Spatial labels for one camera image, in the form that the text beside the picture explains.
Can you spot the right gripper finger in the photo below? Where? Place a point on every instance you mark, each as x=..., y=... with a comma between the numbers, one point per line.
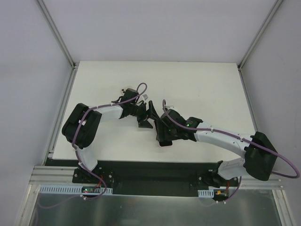
x=162, y=125
x=163, y=139

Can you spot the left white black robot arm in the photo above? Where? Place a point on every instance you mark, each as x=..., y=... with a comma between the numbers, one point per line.
x=81, y=126

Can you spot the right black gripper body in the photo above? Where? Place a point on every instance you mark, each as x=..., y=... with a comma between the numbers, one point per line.
x=161, y=127

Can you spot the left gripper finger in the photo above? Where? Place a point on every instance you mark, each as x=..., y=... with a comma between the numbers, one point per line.
x=143, y=122
x=152, y=113

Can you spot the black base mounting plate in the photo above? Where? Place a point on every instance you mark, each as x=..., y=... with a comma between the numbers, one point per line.
x=143, y=178

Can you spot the white cable duct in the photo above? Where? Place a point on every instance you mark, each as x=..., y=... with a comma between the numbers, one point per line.
x=209, y=193
x=62, y=189

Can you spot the left white cable duct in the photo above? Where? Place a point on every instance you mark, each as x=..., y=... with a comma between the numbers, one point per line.
x=62, y=189

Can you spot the aluminium front rail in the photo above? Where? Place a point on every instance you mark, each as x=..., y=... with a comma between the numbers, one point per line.
x=52, y=175

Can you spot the right white cable duct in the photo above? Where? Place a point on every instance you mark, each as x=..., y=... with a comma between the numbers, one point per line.
x=209, y=193

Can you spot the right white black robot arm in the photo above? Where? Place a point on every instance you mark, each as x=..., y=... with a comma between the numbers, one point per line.
x=256, y=153

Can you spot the left aluminium frame post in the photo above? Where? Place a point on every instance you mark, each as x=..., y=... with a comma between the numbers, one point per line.
x=49, y=20

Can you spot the pink phone case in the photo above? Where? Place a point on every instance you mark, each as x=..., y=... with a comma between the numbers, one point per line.
x=162, y=134

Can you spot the beige phone with case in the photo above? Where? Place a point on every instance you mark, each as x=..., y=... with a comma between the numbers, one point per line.
x=123, y=89

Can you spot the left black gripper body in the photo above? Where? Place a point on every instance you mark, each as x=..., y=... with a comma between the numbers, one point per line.
x=143, y=115

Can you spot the right aluminium frame post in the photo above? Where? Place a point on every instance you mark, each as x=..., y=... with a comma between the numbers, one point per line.
x=272, y=12

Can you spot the aluminium frame post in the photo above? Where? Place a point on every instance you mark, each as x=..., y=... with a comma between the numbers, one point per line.
x=49, y=20
x=272, y=12

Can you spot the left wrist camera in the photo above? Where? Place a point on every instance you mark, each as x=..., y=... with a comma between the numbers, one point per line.
x=145, y=96

